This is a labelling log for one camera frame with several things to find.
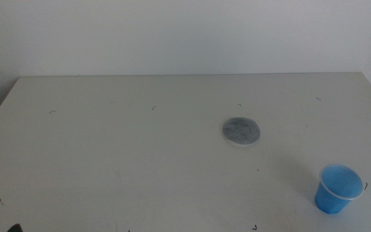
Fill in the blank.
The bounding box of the blue plastic cup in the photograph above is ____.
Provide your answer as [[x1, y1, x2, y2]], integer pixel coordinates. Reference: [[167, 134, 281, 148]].
[[314, 164, 365, 215]]

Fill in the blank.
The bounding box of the round grey felt cup mat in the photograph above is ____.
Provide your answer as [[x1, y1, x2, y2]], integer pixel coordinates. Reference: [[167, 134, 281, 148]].
[[222, 117, 262, 148]]

